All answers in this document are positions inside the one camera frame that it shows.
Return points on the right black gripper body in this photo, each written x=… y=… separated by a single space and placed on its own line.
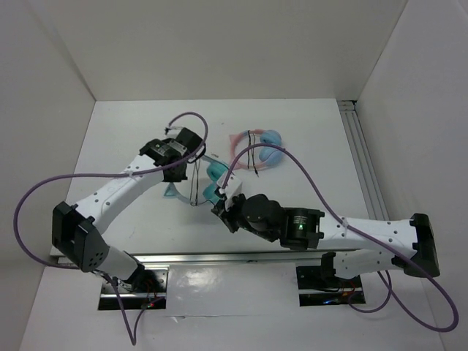
x=235 y=204

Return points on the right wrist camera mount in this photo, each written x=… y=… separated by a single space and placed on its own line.
x=228 y=186

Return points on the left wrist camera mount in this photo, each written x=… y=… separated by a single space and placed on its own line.
x=170 y=129

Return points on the teal cat ear headphones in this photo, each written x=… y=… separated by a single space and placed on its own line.
x=202 y=190

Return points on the white front cover panel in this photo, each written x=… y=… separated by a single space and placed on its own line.
x=232 y=290

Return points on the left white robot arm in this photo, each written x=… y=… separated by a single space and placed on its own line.
x=77 y=230

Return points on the right side aluminium rail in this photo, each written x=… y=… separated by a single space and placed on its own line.
x=361 y=157

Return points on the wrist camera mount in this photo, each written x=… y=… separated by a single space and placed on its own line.
x=170 y=129
x=228 y=186

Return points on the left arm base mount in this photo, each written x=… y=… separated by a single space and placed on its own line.
x=151 y=292

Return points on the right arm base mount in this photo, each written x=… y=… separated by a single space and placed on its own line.
x=313 y=290

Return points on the front aluminium rail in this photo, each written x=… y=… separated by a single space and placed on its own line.
x=230 y=257

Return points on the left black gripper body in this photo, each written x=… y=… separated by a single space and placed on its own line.
x=180 y=175

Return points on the aluminium rail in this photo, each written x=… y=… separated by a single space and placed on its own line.
x=230 y=257
x=361 y=157

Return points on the pink blue cat headphones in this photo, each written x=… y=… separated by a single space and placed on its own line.
x=268 y=155

